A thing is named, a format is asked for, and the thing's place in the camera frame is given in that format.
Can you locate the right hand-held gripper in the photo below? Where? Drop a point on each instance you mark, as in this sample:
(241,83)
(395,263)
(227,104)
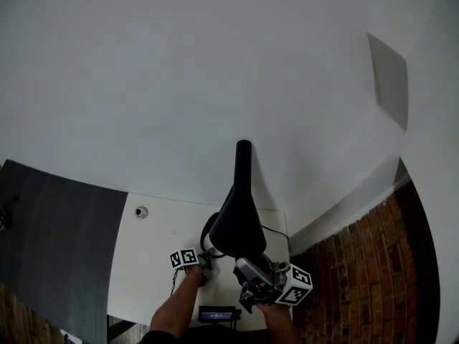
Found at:
(295,285)

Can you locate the grey desk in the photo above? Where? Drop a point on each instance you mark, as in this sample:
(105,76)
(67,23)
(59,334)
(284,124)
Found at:
(61,246)

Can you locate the white desk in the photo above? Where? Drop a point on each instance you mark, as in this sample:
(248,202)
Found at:
(150,256)

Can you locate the black desk lamp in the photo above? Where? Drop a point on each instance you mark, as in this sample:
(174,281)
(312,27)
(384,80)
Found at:
(240,228)

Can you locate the person's black shirt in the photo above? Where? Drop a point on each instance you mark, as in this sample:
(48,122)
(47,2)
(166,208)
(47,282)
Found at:
(222,337)

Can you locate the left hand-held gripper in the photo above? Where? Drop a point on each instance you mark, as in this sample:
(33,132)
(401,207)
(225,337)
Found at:
(184,258)

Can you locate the person's right forearm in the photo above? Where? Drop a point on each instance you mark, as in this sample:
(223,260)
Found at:
(279,324)

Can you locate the round desk grommet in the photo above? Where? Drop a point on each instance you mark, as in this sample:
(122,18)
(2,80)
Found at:
(141,212)

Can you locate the person's left forearm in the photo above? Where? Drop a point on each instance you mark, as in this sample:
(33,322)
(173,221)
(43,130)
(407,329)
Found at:
(175,306)

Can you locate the black chest-mounted screen device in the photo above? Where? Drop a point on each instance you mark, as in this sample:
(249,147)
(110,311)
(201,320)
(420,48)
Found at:
(217,314)

